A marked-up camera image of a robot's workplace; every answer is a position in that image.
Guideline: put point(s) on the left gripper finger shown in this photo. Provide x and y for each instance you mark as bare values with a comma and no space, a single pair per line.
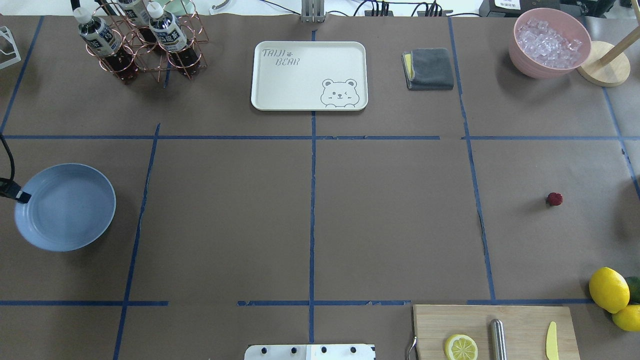
11,190

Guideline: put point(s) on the green lime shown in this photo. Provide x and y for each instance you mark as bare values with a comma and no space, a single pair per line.
633,284

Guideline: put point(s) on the yellow plastic knife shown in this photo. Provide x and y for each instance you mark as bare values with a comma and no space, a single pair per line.
551,342

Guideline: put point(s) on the copper wire bottle rack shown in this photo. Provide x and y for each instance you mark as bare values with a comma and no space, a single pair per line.
147,60

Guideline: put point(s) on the tea bottle one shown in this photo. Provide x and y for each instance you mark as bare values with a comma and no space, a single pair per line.
105,44

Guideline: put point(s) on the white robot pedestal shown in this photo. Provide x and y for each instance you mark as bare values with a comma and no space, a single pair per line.
340,351

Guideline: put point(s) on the tea bottle two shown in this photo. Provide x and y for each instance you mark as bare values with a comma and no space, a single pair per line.
166,29

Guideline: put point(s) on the yellow lemon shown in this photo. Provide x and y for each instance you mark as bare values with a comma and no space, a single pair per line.
609,290
628,319

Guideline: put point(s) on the wooden stand with base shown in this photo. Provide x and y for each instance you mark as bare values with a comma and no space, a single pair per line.
607,65

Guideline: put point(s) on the aluminium frame post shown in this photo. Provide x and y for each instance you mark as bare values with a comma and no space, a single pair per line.
313,11

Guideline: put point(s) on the red strawberry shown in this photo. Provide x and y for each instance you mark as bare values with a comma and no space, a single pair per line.
554,199

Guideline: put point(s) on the yellow lemon lower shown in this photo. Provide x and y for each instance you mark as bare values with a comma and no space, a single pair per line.
628,319

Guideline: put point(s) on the white cup rack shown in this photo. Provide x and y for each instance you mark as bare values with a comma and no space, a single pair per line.
9,52

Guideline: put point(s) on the cream bear tray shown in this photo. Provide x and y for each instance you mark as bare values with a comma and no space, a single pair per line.
309,76

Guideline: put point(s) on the tea bottle three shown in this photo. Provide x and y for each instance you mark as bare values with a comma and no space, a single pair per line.
139,17

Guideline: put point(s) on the lemon half slice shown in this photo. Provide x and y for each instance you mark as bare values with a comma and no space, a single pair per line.
460,347

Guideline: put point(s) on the blue plate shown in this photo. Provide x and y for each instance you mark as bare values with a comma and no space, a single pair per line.
70,206

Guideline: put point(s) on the yellow lemon upper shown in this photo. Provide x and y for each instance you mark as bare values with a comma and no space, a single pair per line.
609,290

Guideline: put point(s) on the green bowl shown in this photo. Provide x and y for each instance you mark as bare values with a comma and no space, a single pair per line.
178,7

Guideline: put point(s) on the pink bowl of ice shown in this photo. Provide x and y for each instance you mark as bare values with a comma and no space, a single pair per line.
548,43

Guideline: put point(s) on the grey folded cloth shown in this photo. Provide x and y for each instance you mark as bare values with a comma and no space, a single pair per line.
428,69

